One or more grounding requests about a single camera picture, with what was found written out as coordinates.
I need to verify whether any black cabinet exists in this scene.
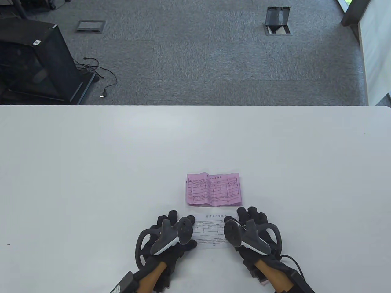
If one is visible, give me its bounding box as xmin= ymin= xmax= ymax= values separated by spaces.
xmin=0 ymin=17 xmax=96 ymax=105

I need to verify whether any white partition panel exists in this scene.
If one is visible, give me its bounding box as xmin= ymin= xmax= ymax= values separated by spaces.
xmin=357 ymin=0 xmax=391 ymax=106

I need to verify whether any person's left forearm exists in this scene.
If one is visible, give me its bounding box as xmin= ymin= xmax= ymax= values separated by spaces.
xmin=137 ymin=262 xmax=167 ymax=293

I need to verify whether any black floor cable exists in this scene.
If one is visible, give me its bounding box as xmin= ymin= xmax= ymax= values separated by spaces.
xmin=74 ymin=57 xmax=118 ymax=99

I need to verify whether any white paper invoice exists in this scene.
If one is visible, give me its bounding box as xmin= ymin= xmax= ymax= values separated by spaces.
xmin=191 ymin=212 xmax=242 ymax=249

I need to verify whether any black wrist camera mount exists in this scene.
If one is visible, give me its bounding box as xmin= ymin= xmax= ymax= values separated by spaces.
xmin=155 ymin=269 xmax=175 ymax=292
xmin=248 ymin=262 xmax=269 ymax=286

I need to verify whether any closed grey floor socket box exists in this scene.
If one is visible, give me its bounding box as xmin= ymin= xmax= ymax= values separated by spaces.
xmin=75 ymin=20 xmax=106 ymax=34

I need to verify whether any person's right forearm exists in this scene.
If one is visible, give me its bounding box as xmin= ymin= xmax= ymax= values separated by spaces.
xmin=255 ymin=258 xmax=294 ymax=292

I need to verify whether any person's left hand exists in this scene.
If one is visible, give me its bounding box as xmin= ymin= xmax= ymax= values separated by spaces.
xmin=139 ymin=210 xmax=198 ymax=275

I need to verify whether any pink paper invoice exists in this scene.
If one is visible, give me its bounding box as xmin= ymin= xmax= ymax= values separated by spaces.
xmin=185 ymin=173 xmax=243 ymax=207

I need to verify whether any black wrist pack cable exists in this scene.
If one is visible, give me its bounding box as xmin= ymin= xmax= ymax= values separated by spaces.
xmin=281 ymin=255 xmax=306 ymax=276

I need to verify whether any person's right hand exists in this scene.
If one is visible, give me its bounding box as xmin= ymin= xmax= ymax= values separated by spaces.
xmin=225 ymin=207 xmax=283 ymax=266

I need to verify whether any black wrist pack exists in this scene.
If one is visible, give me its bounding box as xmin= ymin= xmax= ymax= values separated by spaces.
xmin=111 ymin=271 xmax=135 ymax=293
xmin=289 ymin=270 xmax=316 ymax=293

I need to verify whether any dark grey pillar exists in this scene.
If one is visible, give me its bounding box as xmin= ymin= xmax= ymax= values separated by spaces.
xmin=341 ymin=0 xmax=371 ymax=26

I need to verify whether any open grey floor socket box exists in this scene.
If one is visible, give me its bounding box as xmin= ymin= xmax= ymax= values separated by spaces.
xmin=265 ymin=6 xmax=293 ymax=36

